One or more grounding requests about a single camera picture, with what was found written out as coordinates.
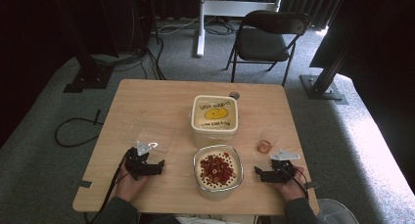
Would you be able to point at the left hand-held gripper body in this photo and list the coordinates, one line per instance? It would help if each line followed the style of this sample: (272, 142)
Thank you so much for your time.
(139, 165)

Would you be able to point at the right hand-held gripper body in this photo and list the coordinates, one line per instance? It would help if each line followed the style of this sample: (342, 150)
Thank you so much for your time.
(283, 168)

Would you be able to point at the person's right hand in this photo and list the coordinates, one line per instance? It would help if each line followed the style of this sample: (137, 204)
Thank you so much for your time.
(290, 188)

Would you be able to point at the person's left hand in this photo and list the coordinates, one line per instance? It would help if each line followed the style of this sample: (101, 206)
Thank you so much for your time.
(129, 186)

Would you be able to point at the small clear plastic cup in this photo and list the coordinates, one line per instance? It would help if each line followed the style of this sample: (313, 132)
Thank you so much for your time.
(266, 142)

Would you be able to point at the small clear plastic bag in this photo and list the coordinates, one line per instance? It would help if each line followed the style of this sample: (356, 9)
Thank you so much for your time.
(150, 134)

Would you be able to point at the grey tape strip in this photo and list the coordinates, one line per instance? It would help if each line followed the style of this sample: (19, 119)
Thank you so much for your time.
(84, 184)
(312, 185)

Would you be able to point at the cream bowl of red berries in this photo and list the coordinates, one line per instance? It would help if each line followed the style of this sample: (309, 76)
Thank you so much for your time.
(218, 170)

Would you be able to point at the clear plastic bin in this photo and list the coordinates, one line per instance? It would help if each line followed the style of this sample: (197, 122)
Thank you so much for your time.
(336, 212)

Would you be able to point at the person's light clothing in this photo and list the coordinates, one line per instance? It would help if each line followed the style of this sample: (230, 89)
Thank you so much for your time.
(208, 220)

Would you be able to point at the cream container with smiley lid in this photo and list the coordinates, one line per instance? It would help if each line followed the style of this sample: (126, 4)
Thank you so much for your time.
(214, 117)

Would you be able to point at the small round grey disc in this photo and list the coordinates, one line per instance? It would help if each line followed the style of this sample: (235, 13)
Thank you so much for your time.
(234, 95)

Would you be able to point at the black metal stand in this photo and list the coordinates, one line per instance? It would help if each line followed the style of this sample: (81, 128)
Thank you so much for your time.
(89, 70)
(324, 83)

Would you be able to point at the black folding chair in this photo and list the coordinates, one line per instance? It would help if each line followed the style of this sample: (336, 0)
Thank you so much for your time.
(264, 43)

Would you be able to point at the white desk frame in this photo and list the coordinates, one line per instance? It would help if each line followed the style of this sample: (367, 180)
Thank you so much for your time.
(225, 8)

